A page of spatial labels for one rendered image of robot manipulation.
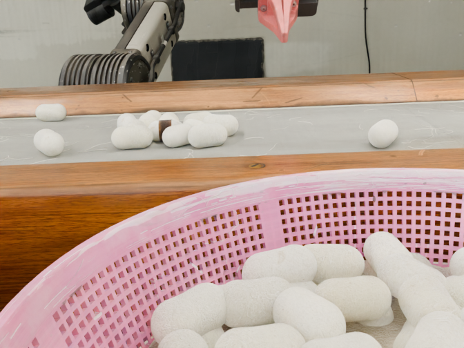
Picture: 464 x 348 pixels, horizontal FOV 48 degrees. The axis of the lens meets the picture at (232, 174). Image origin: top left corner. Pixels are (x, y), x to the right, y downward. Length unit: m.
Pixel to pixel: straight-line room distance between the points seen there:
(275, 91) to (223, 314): 0.46
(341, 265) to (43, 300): 0.13
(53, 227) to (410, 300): 0.18
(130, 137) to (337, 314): 0.30
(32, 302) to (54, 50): 2.58
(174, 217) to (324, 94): 0.44
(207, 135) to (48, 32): 2.33
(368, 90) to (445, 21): 2.01
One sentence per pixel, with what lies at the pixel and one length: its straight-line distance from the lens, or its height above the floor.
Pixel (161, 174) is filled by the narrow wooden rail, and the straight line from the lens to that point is 0.29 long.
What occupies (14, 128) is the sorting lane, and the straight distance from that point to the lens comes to 0.61.
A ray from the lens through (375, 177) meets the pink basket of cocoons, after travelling 0.27.
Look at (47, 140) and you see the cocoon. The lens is 0.45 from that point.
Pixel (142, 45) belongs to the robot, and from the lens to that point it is 0.97.
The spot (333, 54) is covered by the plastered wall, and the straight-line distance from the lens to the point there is 2.55.
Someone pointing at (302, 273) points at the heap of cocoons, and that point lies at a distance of 0.23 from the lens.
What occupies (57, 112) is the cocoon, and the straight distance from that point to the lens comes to 0.62.
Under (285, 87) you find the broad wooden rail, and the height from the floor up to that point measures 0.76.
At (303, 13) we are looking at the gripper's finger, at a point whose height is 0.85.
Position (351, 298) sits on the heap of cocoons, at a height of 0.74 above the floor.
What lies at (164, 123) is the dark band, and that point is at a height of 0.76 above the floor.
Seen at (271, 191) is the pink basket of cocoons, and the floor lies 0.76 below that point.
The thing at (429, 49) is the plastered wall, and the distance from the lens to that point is 2.64.
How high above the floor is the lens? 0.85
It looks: 17 degrees down
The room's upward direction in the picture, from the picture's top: 2 degrees counter-clockwise
